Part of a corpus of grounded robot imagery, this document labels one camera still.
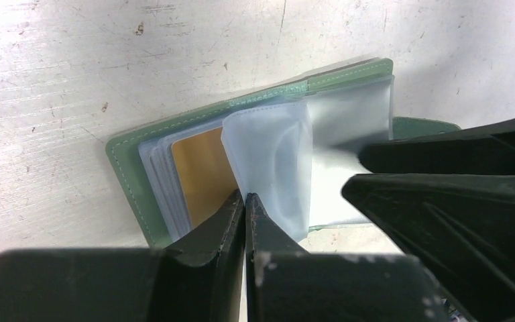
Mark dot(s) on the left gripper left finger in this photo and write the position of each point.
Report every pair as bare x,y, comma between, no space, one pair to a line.
203,270

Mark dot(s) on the green card holder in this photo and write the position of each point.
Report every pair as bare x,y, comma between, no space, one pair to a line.
122,150

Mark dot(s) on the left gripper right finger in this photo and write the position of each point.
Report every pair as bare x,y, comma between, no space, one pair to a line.
269,295

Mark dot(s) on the gold card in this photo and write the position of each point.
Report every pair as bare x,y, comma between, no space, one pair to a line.
204,173

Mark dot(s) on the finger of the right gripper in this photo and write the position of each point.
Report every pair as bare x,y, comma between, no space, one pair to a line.
460,226
485,150

